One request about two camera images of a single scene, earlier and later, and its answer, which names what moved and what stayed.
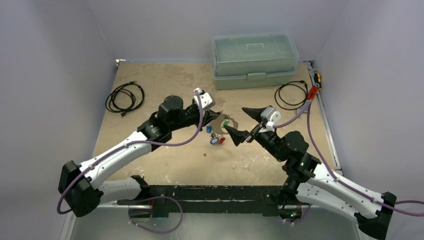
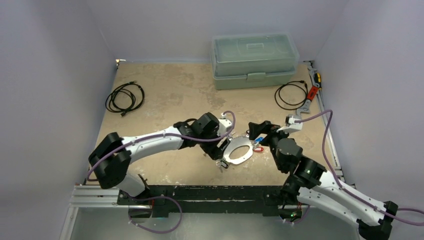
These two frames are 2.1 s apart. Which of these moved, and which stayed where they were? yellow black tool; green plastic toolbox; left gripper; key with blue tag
Moved: left gripper; key with blue tag
Stayed: yellow black tool; green plastic toolbox
